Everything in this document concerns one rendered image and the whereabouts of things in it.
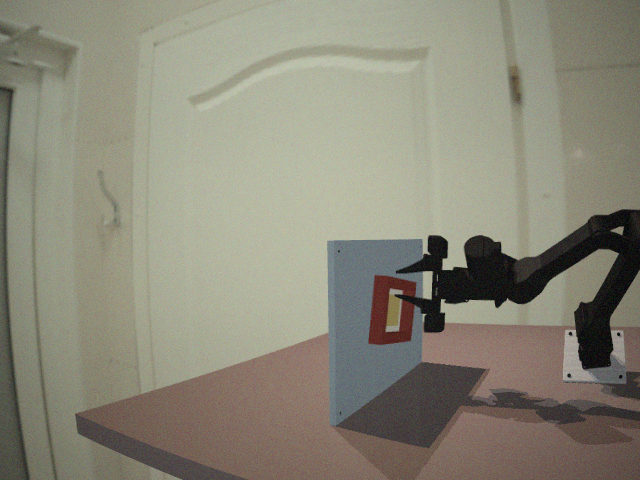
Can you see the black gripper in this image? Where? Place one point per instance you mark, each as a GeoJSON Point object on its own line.
{"type": "Point", "coordinates": [451, 285]}

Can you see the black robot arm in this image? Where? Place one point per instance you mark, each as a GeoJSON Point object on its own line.
{"type": "Point", "coordinates": [497, 276]}

